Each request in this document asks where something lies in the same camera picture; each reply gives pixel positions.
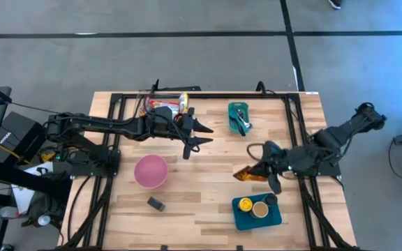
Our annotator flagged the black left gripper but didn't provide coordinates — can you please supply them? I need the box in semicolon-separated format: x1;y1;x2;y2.
148;106;214;160

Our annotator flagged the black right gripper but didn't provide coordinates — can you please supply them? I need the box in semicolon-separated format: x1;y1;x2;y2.
249;140;315;195

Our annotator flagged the black-lid spice jar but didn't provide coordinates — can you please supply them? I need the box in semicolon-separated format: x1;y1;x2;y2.
262;192;278;206

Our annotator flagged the brown snack packet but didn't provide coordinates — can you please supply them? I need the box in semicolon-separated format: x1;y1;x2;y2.
232;165;269;183

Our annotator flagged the beige-lid seasoning jar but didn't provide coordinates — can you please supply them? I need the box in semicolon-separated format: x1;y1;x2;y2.
251;201;269;219

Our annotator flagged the yellow-lid spice jar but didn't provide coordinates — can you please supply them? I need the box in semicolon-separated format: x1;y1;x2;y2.
238;197;254;213

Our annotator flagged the white ramen noodle packet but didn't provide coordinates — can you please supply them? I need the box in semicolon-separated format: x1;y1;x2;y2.
179;92;191;114

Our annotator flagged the long dark metal spoon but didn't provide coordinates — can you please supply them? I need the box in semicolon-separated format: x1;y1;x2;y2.
232;113;248;137

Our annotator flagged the red-edged white ramen packet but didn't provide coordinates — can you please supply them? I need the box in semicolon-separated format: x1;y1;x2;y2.
147;100;181;118

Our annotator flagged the silver metal spoon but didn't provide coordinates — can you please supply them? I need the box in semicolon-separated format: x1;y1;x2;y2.
237;109;253;130

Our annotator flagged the red yellow ramen packet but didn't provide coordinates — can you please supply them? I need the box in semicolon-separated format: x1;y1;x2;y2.
136;96;150;118

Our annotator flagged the small dark green box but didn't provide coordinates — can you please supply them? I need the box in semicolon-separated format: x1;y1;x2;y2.
147;196;166;212

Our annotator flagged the mint green plastic basket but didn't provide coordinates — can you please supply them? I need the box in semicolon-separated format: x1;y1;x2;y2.
228;101;253;136

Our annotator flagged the dark teal plastic tray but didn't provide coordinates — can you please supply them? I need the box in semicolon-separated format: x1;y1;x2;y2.
231;192;283;231

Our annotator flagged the pink plastic bowl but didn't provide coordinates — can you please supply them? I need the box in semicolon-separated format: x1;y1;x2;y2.
133;154;169;189

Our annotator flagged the clear plastic container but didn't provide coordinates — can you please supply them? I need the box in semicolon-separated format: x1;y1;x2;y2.
130;92;191;119

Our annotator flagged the small white cup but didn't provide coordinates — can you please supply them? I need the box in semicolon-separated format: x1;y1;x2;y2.
36;214;52;227

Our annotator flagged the black equipment box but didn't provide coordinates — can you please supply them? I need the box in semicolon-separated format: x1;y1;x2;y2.
0;111;52;165

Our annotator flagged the black desk beam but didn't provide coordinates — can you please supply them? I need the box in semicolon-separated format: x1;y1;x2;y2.
0;158;73;203

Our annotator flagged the white paper sheet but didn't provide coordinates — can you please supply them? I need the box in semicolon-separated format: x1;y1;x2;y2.
12;160;54;214

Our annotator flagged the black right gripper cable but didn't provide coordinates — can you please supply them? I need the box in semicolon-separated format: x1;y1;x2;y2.
246;142;269;162

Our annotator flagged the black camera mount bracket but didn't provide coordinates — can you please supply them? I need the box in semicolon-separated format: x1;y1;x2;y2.
150;79;202;93

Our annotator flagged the thick black cable arch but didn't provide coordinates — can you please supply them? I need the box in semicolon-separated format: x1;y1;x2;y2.
255;80;278;96

